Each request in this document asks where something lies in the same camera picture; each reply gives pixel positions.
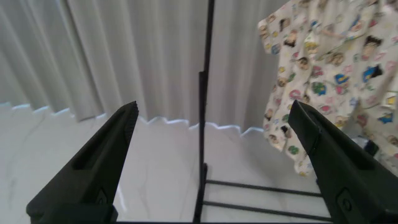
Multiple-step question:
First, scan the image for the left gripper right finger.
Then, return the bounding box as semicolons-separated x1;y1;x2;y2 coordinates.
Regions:
287;99;398;224

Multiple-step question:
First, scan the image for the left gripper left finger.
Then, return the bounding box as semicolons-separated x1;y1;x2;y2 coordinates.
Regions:
25;100;139;224

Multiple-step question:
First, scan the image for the cream printed garment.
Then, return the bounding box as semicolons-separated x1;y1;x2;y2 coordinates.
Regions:
257;0;398;177

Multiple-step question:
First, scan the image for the black clothes rack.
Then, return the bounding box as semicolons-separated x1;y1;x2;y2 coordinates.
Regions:
192;0;333;223

